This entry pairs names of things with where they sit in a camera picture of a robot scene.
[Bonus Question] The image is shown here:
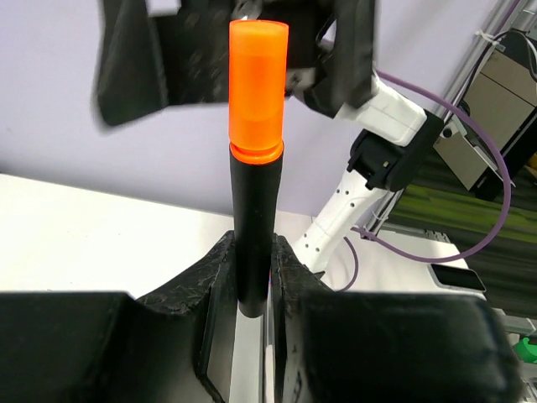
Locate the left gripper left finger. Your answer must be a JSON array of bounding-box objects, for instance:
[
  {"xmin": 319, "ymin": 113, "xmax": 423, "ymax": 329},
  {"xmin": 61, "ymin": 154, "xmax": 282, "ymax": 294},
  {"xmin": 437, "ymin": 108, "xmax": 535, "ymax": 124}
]
[{"xmin": 1, "ymin": 233, "xmax": 235, "ymax": 402}]

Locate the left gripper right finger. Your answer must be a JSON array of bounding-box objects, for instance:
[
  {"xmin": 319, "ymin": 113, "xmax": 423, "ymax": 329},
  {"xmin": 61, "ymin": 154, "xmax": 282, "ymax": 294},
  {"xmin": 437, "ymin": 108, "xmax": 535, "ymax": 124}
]
[{"xmin": 271, "ymin": 236, "xmax": 524, "ymax": 402}]

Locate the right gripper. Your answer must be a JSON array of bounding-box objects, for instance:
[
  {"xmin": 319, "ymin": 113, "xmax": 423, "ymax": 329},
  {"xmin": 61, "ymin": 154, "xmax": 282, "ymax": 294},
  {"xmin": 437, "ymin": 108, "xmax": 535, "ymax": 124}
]
[{"xmin": 152, "ymin": 1, "xmax": 376, "ymax": 118}]

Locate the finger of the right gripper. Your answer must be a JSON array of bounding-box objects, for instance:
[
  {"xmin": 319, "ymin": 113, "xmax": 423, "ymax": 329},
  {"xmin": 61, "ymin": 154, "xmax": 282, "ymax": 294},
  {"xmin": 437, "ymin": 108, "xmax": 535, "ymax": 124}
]
[{"xmin": 94, "ymin": 1, "xmax": 169, "ymax": 127}]

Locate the orange highlighter cap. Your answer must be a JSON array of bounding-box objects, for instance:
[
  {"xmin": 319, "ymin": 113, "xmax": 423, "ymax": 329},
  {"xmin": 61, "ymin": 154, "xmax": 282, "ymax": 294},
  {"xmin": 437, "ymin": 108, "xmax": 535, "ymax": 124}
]
[{"xmin": 228, "ymin": 20, "xmax": 289, "ymax": 165}]

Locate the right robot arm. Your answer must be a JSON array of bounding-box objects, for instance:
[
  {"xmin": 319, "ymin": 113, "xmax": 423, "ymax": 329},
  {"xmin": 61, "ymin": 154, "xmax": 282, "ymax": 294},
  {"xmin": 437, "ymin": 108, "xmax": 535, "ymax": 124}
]
[{"xmin": 95, "ymin": 1, "xmax": 443, "ymax": 290}]

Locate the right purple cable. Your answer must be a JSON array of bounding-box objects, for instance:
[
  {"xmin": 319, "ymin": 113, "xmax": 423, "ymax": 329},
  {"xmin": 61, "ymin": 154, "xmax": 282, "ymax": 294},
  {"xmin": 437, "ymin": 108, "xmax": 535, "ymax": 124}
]
[{"xmin": 343, "ymin": 69, "xmax": 514, "ymax": 295}]

